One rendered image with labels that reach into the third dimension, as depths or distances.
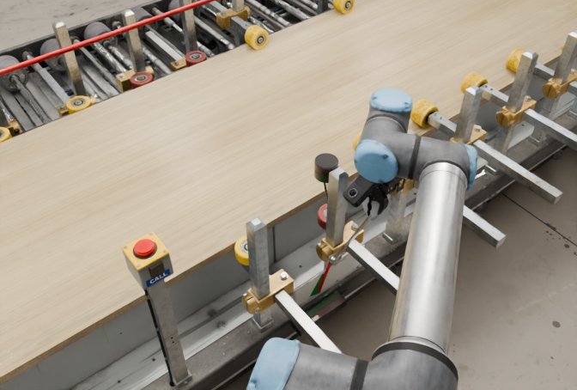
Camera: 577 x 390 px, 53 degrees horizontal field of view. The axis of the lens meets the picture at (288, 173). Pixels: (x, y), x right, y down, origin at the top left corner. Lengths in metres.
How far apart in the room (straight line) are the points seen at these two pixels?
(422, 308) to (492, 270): 1.94
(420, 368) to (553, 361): 1.85
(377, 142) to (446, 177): 0.16
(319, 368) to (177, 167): 1.16
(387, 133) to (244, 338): 0.74
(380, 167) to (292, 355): 0.51
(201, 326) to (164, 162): 0.50
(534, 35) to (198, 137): 1.41
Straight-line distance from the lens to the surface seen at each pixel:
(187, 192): 1.73
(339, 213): 1.52
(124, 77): 2.30
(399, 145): 1.17
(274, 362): 0.77
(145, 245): 1.18
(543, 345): 2.64
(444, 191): 1.07
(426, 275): 0.91
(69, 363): 1.68
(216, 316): 1.79
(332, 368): 0.76
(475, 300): 2.67
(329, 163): 1.45
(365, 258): 1.60
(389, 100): 1.26
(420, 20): 2.56
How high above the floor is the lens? 2.11
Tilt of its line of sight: 44 degrees down
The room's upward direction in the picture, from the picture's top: 1 degrees counter-clockwise
